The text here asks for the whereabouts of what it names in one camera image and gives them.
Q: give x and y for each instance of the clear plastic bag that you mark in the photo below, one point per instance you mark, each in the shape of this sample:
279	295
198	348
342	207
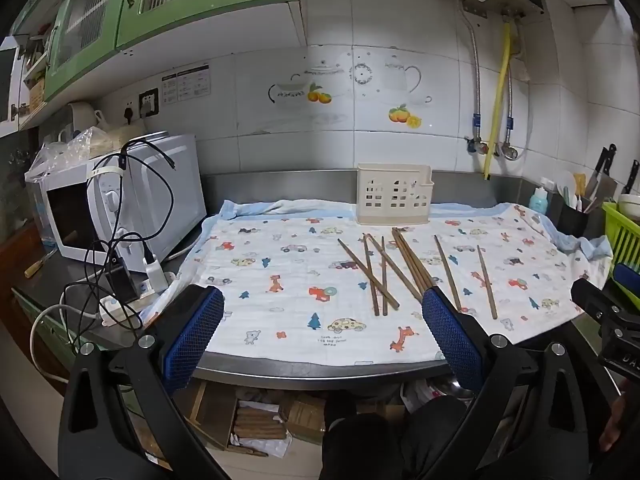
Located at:
80	147

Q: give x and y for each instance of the green wall cabinet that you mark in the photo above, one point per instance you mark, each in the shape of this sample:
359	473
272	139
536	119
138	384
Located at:
165	15

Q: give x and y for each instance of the white bowl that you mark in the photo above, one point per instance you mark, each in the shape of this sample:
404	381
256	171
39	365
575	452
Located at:
630	202

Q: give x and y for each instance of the metal valve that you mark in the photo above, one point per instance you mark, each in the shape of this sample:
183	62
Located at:
477	146
510	151

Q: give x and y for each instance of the white charger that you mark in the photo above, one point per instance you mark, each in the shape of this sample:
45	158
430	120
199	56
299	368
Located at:
155	272

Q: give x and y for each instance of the white microwave oven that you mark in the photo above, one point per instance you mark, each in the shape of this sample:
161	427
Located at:
165	200

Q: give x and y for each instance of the green dish rack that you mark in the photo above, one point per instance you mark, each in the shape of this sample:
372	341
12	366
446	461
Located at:
622	240

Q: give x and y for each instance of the white kettle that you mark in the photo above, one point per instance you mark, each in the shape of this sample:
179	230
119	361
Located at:
85	115

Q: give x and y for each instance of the teal bottle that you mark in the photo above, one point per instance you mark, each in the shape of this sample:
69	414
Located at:
539	202

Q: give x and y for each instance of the white power strip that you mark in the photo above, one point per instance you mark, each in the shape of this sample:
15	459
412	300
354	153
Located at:
117	310

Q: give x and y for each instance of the yellow pipe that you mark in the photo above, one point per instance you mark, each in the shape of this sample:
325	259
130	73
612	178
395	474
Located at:
500	90

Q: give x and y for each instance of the large wall label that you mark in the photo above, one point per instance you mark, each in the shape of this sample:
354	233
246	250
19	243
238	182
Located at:
193	81

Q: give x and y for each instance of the person's right hand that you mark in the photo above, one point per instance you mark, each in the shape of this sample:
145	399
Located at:
614	427

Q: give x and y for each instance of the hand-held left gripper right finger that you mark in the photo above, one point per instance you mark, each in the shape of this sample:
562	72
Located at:
447	330

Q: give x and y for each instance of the black charger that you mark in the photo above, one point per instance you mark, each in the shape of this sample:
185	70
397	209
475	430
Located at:
123	280

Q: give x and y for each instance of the small wall label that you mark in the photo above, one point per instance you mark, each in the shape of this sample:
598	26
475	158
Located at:
169	89

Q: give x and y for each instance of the white wall socket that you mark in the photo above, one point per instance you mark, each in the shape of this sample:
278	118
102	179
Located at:
130	111

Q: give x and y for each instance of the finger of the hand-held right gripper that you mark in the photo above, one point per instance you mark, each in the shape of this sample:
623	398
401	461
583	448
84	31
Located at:
627	282
595	297

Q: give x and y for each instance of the black wall socket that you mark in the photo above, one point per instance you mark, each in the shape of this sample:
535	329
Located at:
148	102

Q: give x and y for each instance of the cream plastic chopstick holder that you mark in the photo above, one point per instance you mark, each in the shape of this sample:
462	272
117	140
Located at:
395	175

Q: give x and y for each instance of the printed white cloth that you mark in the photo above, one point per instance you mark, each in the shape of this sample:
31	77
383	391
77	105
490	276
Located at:
280	310

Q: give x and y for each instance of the person's dark trousers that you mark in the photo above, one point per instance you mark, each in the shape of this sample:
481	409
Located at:
380	440

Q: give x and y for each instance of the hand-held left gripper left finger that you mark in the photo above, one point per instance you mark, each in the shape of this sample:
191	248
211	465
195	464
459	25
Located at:
195	330

